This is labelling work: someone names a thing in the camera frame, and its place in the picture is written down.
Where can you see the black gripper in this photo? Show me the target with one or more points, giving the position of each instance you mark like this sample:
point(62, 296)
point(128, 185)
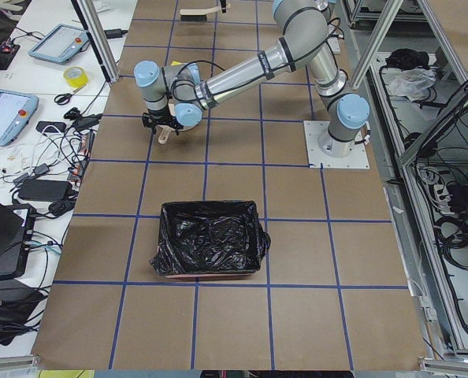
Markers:
point(157, 116)

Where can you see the white hand brush black bristles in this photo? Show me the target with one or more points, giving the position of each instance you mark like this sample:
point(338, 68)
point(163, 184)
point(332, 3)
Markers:
point(200, 15)

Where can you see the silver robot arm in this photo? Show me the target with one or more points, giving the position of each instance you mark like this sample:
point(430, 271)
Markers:
point(176, 97)

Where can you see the black lined trash bin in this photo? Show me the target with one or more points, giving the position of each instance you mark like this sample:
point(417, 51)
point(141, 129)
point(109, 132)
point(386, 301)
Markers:
point(209, 238)

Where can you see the yellow tape roll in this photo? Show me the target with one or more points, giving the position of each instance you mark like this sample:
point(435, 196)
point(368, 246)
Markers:
point(75, 77)

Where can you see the teach pendant far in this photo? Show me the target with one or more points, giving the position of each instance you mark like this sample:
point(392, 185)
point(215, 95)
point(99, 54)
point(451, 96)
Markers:
point(60, 44)

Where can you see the teach pendant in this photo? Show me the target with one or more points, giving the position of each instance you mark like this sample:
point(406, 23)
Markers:
point(60, 44)
point(16, 109)

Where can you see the black power adapter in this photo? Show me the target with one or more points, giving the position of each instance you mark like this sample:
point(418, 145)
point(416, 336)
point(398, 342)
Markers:
point(44, 190)

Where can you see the teach pendant near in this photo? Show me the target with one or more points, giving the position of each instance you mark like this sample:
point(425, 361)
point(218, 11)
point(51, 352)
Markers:
point(16, 109)

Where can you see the white crumpled cloth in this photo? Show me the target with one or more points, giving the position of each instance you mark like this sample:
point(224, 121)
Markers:
point(413, 84)

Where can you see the black handled scissors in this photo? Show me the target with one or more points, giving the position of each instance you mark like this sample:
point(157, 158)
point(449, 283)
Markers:
point(64, 99)

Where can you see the aluminium frame post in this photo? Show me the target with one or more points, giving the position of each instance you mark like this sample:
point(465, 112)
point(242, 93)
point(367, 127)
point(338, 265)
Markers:
point(88, 17)

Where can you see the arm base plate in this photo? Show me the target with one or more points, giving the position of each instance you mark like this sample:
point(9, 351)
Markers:
point(324, 152)

